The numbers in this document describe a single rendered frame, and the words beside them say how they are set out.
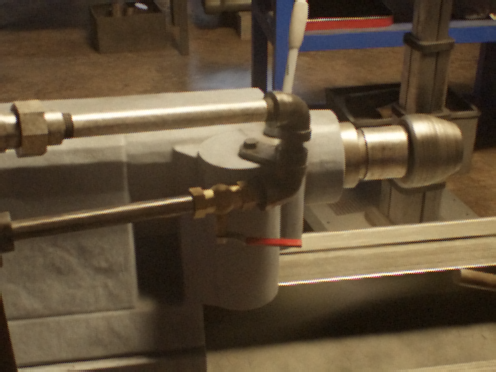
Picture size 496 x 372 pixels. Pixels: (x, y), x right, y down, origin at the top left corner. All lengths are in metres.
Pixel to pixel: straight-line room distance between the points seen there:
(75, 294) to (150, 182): 0.15
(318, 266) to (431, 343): 0.21
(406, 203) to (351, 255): 1.07
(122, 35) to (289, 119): 3.93
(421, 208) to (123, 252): 1.57
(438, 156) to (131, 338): 0.41
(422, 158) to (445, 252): 0.35
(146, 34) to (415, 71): 2.72
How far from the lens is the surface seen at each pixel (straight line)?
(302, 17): 0.86
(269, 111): 0.73
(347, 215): 2.45
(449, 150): 0.95
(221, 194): 0.74
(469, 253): 1.27
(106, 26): 4.61
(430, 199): 2.32
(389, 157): 0.93
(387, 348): 1.23
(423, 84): 2.16
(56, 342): 0.88
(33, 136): 0.63
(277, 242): 0.77
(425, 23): 2.12
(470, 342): 1.27
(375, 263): 1.21
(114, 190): 0.84
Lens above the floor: 1.51
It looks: 29 degrees down
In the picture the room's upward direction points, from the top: straight up
